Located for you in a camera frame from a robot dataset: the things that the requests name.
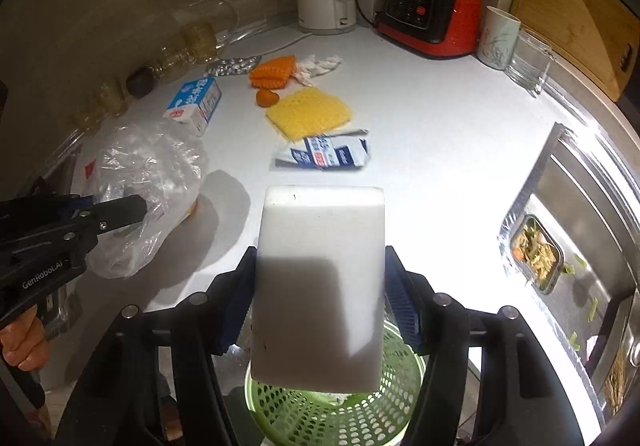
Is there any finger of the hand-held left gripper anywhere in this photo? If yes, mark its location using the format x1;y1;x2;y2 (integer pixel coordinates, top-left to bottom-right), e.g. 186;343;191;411
94;195;149;233
20;179;99;218

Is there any clear drinking glass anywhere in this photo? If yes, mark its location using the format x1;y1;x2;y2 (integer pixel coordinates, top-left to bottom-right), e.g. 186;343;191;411
506;28;557;98

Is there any sink strainer with food scraps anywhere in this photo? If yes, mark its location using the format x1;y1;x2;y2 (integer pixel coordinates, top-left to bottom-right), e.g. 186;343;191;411
509;215;567;295

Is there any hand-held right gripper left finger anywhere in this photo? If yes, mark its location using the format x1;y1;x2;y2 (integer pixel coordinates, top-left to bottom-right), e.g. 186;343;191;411
55;246;258;446

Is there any clear plastic bottle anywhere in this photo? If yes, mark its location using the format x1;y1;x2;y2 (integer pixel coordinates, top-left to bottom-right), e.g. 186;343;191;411
142;1;242;80

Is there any white patterned mug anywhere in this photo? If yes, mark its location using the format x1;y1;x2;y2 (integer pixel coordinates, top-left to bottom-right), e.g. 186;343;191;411
476;5;522;72

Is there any crumpled white tissue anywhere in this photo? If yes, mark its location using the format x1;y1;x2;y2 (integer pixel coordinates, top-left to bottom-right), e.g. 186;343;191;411
290;54;343;88

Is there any stainless steel sink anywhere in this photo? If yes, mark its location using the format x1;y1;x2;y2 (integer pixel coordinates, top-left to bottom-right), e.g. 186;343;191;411
497;123;640;427

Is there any yellow waffle sponge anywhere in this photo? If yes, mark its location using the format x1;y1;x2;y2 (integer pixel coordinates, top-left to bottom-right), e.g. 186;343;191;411
265;86;357;143

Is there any silver blister pack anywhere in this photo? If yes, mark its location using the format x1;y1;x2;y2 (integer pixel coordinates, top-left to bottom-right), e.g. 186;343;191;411
206;55;262;77

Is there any wooden cutting board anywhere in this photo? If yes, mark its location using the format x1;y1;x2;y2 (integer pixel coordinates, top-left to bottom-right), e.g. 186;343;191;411
509;0;640;103

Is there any blue white milk carton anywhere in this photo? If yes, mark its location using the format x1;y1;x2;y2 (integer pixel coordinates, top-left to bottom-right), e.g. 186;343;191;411
162;76;223;137

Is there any white foam block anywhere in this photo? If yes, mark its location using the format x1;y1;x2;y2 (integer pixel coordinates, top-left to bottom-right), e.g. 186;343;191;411
250;185;387;394

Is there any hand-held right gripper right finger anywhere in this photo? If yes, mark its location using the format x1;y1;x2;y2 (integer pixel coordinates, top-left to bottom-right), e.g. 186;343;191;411
382;246;586;446

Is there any person's left hand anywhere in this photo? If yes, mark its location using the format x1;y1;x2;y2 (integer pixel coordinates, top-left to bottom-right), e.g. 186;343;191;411
0;307;49;377

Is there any small glass jar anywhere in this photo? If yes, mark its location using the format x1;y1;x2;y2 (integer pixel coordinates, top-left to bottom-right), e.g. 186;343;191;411
70;79;128;129

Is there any orange waffle sponge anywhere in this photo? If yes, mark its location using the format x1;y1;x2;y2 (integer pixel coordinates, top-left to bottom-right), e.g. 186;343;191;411
249;55;299;90

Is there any clear plastic bag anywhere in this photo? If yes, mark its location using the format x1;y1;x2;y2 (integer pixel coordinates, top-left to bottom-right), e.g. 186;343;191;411
84;120;209;280

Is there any dark brown round object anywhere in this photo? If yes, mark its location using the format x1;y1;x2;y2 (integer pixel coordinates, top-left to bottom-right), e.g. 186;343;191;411
125;68;154;100

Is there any green plastic basket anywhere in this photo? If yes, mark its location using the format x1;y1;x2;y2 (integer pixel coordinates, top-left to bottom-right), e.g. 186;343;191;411
244;321;427;446

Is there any flattened blue white carton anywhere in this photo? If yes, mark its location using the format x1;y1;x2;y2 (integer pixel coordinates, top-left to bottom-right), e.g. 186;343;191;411
273;129;372;172

